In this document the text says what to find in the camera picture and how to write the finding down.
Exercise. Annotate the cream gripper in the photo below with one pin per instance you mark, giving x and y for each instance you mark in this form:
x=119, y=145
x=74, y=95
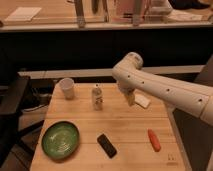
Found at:
x=130, y=98

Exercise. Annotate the small white bottle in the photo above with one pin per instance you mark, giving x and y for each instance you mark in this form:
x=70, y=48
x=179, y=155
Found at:
x=97, y=98

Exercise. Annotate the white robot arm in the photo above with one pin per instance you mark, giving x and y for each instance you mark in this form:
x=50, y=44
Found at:
x=192, y=98

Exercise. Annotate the white sponge block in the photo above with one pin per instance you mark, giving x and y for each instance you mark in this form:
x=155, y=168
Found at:
x=142, y=100

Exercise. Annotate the orange carrot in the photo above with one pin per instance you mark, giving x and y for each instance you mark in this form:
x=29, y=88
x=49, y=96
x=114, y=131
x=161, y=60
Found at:
x=154, y=140

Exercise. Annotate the black rectangular phone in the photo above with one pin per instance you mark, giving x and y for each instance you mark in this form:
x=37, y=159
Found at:
x=107, y=146

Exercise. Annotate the white paper cup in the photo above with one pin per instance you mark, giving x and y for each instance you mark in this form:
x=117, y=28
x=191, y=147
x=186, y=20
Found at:
x=67, y=87

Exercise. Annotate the green round plate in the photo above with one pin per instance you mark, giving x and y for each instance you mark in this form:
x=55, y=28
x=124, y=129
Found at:
x=60, y=140

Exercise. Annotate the black chair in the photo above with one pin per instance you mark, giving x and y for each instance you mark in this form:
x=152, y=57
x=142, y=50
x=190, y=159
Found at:
x=10, y=111

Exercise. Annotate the white paper sheet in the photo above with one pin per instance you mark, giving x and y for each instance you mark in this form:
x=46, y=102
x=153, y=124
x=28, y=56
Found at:
x=23, y=14

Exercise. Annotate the metal frame post right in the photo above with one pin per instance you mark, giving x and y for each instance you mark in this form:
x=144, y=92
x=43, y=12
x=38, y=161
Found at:
x=137, y=7

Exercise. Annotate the metal frame post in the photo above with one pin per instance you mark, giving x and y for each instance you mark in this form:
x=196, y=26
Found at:
x=137, y=7
x=80, y=13

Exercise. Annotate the metal frame post left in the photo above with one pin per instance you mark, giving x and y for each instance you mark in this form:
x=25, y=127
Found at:
x=80, y=13

